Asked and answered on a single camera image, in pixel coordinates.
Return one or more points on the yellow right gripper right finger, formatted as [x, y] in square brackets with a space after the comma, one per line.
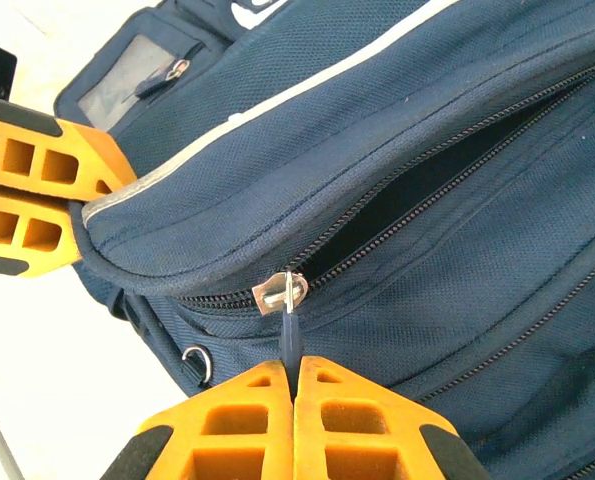
[312, 395]

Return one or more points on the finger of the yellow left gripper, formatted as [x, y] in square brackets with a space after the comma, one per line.
[7, 255]
[92, 150]

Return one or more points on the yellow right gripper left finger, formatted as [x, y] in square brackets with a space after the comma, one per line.
[272, 395]

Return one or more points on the navy blue student backpack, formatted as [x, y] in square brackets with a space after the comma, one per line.
[427, 300]

